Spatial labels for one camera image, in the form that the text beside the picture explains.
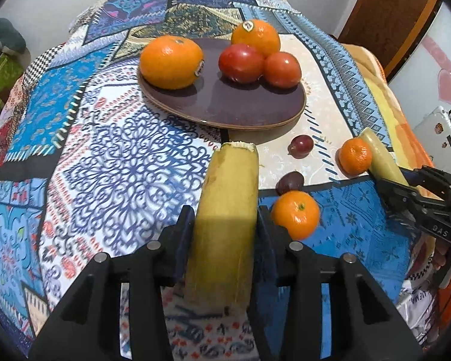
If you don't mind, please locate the large orange with sticker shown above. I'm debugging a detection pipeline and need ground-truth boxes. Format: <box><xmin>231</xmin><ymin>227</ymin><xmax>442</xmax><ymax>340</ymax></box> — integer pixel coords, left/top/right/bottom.
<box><xmin>231</xmin><ymin>19</ymin><xmax>281</xmax><ymax>57</ymax></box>

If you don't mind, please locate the large orange front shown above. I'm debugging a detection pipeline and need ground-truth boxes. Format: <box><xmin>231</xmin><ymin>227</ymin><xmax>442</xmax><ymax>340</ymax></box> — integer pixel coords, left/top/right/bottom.
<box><xmin>139</xmin><ymin>35</ymin><xmax>204</xmax><ymax>91</ymax></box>

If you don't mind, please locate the yellow orange blanket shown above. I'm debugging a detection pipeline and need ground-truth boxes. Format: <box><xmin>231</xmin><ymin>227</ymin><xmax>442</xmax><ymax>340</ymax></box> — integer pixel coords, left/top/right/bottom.
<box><xmin>342</xmin><ymin>43</ymin><xmax>434</xmax><ymax>170</ymax></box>

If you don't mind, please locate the white laptop with stickers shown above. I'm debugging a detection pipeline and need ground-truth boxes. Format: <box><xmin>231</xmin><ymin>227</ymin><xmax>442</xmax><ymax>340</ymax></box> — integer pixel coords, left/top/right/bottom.
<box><xmin>413</xmin><ymin>106</ymin><xmax>451</xmax><ymax>174</ymax></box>

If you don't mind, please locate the small tangerine right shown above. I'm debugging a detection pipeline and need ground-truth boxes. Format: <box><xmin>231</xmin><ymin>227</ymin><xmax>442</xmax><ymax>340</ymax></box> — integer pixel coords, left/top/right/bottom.
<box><xmin>337</xmin><ymin>137</ymin><xmax>372</xmax><ymax>176</ymax></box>

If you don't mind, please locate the small tangerine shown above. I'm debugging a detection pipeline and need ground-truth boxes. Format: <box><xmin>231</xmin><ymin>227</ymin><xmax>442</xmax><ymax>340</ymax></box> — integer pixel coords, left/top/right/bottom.
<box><xmin>271</xmin><ymin>191</ymin><xmax>320</xmax><ymax>240</ymax></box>
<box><xmin>337</xmin><ymin>137</ymin><xmax>372</xmax><ymax>176</ymax></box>

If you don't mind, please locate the small tangerine left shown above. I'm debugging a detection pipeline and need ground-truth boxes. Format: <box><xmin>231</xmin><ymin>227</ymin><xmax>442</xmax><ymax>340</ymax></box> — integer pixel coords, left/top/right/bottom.
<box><xmin>271</xmin><ymin>191</ymin><xmax>320</xmax><ymax>240</ymax></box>

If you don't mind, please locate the white sliding wardrobe door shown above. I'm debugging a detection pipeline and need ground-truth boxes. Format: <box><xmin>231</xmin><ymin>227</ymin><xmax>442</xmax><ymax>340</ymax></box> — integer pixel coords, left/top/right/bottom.
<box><xmin>389</xmin><ymin>3</ymin><xmax>451</xmax><ymax>128</ymax></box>

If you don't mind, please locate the dark red grape lower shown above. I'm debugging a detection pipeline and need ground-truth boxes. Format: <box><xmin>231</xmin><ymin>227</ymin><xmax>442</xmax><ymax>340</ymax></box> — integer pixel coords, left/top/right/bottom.
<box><xmin>275</xmin><ymin>171</ymin><xmax>305</xmax><ymax>196</ymax></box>

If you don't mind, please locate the dark red grape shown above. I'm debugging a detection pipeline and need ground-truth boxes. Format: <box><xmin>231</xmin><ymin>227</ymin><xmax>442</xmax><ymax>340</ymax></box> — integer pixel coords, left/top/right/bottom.
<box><xmin>287</xmin><ymin>134</ymin><xmax>314</xmax><ymax>159</ymax></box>
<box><xmin>275</xmin><ymin>171</ymin><xmax>305</xmax><ymax>196</ymax></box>

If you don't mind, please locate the dark red grape upper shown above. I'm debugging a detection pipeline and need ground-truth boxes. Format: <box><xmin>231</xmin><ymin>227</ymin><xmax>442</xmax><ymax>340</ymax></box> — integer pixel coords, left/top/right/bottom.
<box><xmin>287</xmin><ymin>134</ymin><xmax>314</xmax><ymax>159</ymax></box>

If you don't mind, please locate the patchwork blue bedspread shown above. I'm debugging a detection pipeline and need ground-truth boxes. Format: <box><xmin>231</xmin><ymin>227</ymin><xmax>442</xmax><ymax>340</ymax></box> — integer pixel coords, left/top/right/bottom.
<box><xmin>0</xmin><ymin>0</ymin><xmax>411</xmax><ymax>355</ymax></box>

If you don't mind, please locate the red tomato right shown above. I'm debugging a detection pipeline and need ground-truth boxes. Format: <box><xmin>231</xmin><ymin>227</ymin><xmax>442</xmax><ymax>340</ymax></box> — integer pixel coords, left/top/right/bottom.
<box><xmin>263</xmin><ymin>51</ymin><xmax>302</xmax><ymax>89</ymax></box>

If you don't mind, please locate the red tomato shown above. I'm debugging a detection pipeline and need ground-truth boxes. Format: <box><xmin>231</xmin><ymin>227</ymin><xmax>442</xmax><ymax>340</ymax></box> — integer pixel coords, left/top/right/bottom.
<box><xmin>218</xmin><ymin>44</ymin><xmax>265</xmax><ymax>84</ymax></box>
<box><xmin>263</xmin><ymin>51</ymin><xmax>302</xmax><ymax>89</ymax></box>

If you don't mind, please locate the brown wooden door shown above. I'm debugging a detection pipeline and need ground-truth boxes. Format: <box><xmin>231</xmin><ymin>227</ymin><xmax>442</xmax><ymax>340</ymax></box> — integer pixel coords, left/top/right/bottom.
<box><xmin>339</xmin><ymin>0</ymin><xmax>442</xmax><ymax>80</ymax></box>

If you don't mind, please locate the red tomato left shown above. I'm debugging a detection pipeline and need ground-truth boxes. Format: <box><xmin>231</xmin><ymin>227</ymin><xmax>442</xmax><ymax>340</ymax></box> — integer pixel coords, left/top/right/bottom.
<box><xmin>218</xmin><ymin>44</ymin><xmax>265</xmax><ymax>84</ymax></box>

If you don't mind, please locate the dark purple plate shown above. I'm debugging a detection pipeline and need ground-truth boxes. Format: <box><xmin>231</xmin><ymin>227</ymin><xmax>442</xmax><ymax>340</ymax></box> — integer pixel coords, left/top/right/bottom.
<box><xmin>137</xmin><ymin>38</ymin><xmax>306</xmax><ymax>131</ymax></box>

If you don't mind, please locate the grey green plush pillow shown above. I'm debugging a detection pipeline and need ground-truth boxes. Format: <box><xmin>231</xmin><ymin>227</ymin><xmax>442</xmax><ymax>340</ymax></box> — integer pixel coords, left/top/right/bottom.
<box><xmin>0</xmin><ymin>18</ymin><xmax>26</xmax><ymax>55</ymax></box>

